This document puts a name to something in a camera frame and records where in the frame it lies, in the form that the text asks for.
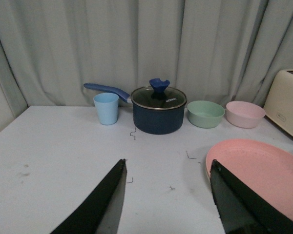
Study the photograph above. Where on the glass pot lid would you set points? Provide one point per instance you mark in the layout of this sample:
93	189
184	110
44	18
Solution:
158	96

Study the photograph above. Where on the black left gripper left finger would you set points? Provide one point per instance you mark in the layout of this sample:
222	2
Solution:
100	212

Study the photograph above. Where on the cream toaster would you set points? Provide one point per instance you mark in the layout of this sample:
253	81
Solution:
279	102

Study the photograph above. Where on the pink bowl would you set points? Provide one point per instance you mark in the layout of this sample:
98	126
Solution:
244	114

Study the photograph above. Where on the grey curtain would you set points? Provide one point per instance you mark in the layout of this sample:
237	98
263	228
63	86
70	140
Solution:
216	50

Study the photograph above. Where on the light blue cup left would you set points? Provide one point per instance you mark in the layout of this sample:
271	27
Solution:
107	108

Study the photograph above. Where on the dark blue saucepan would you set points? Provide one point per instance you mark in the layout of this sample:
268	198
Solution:
156	122

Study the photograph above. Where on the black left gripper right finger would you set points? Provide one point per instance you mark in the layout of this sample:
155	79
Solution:
241	210

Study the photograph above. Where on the pink plate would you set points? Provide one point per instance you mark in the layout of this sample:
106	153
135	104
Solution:
264	168

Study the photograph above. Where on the green bowl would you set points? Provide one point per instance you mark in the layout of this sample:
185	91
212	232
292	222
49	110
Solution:
205	114

